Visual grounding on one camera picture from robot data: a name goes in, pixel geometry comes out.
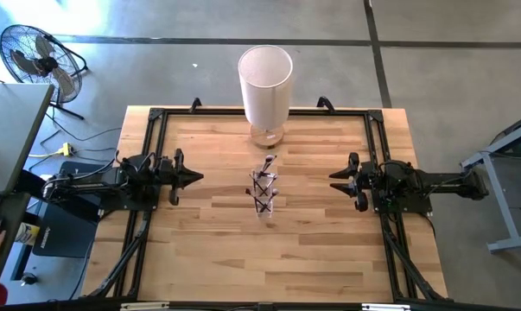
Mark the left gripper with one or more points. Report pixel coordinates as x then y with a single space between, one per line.
167 175

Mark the yellow power plug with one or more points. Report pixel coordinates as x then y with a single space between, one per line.
67 149

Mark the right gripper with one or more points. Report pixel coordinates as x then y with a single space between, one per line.
367 183

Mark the black curved bracket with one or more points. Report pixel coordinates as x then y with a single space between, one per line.
325 103
195 103

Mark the clear acrylic organizer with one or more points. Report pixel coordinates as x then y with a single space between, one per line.
264 214

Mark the dark fluffy head makeup brush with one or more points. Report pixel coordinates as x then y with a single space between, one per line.
249 192

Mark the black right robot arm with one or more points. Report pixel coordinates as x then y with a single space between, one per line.
424 183

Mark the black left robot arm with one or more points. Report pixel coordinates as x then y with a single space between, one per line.
91 183

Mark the yellow white carton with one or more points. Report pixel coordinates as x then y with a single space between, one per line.
27 233

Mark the black round knob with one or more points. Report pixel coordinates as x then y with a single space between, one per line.
29 279

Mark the table lamp white shade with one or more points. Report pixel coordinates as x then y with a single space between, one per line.
264 93

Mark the black equipment case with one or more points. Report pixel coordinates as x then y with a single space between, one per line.
65 233

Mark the black aluminium frame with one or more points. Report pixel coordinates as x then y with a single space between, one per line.
264 112

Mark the silver metal bracket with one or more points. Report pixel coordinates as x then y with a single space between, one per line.
144 306
386 307

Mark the grey desk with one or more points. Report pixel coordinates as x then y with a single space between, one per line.
9 134

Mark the grey metal frame table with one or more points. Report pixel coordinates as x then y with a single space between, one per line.
497 190

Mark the black floor fan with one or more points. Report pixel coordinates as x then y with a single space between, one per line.
40 65

